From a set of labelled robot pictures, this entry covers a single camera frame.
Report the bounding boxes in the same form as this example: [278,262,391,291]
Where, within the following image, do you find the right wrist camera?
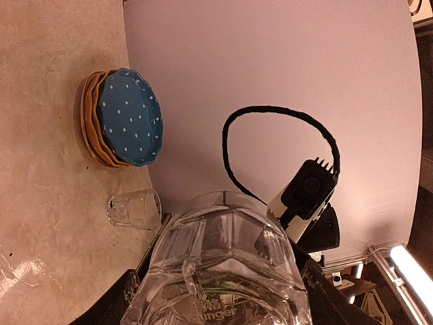
[267,157,339,243]

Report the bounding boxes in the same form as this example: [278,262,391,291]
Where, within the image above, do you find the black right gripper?
[269,206,340,255]

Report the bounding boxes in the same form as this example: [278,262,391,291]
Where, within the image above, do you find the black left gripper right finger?
[301,260,380,325]

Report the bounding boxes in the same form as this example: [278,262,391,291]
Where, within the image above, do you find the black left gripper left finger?
[70,269,139,325]

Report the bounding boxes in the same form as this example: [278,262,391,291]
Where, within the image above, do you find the clear glass cup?
[121,191,312,324]
[106,188,162,231]

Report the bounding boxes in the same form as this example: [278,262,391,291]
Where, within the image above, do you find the yellow polka-dot plate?
[81,71,103,156]
[85,70,131,168]

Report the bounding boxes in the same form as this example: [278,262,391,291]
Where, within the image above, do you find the blue polka-dot plate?
[97,68,164,167]

